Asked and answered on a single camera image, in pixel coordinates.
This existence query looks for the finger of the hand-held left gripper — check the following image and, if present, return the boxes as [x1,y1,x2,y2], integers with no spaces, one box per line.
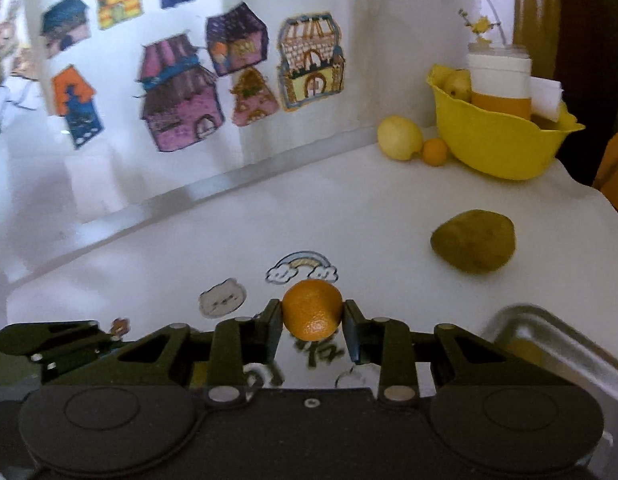
[0,318,128,386]

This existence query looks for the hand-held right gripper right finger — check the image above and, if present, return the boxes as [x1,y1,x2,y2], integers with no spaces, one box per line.
[342,300,576,405]

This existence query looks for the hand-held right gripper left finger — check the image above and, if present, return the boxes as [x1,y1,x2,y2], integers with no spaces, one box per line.
[71,298,286,407]

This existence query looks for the small orange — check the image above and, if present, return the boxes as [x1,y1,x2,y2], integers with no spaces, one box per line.
[282,280,342,339]
[422,138,449,166]

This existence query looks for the metal tray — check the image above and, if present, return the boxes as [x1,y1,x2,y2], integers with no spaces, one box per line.
[481,304,618,480]

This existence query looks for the white printed tablecloth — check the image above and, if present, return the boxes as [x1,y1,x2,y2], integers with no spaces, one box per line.
[0,130,618,480]

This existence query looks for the green brown pear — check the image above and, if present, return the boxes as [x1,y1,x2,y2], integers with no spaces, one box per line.
[430,210,516,275]

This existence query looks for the yellow lemon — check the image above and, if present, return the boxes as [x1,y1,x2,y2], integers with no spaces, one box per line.
[377,115,424,162]

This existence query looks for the yellow plastic bowl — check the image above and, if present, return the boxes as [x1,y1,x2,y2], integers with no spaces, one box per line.
[425,64,586,181]

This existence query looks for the yellow pear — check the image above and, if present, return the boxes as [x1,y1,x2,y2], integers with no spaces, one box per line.
[441,69,474,103]

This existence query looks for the white and orange cup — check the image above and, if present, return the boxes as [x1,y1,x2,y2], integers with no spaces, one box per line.
[468,54,533,120]

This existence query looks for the white paper napkin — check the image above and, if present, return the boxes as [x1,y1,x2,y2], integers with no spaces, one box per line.
[530,76,564,122]

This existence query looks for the orange cloth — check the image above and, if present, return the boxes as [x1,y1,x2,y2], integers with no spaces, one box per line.
[591,122,618,221]

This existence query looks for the glass jar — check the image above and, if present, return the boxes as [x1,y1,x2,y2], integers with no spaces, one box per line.
[468,44,530,60]

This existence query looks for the yellow flower twig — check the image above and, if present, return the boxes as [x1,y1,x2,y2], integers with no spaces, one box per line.
[458,0,507,47]

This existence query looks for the colourful wall poster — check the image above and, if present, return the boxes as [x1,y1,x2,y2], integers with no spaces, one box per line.
[0,0,44,141]

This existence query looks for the house drawings wall poster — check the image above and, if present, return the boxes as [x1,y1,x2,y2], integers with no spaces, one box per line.
[21,0,390,221]

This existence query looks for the brown wooden frame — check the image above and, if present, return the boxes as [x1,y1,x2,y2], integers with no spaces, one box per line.
[514,0,562,81]

